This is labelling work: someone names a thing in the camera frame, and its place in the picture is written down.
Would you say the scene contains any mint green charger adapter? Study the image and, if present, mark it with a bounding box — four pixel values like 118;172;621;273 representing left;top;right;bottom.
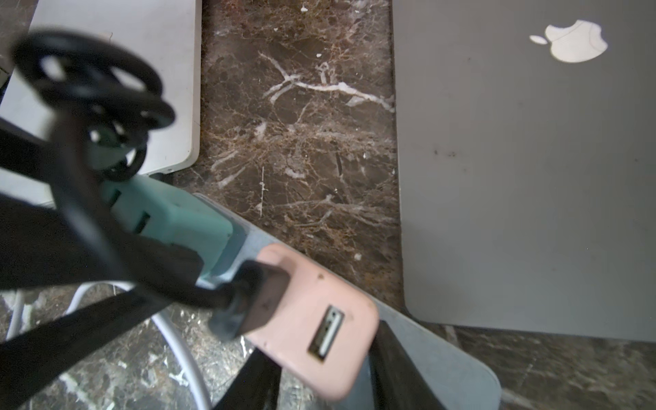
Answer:
74;123;245;283

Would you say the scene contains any black usb cable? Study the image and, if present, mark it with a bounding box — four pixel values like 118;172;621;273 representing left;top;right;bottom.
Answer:
11;29;290;343

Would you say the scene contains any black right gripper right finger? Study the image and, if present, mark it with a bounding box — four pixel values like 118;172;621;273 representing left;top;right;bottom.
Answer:
368;320;445;410

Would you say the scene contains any dark grey laptop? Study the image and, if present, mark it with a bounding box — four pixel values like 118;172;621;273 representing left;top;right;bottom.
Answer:
392;1;655;342

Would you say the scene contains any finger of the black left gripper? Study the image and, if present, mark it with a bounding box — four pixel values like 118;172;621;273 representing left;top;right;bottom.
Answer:
1;118;203;409

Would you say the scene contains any light blue power strip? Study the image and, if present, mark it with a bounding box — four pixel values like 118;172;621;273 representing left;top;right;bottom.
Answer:
201;206;502;409

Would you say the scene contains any white laptop centre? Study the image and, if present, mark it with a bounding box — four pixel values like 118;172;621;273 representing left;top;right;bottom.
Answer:
0;0;203;206

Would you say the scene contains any white charging cable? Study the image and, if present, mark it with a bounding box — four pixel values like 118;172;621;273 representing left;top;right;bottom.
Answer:
4;280;212;410

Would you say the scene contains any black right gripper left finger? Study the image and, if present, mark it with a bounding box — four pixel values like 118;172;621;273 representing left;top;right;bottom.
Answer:
214;348;282;410

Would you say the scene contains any pink charger adapter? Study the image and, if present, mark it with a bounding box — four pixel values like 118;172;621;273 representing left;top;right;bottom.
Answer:
246;244;379;401

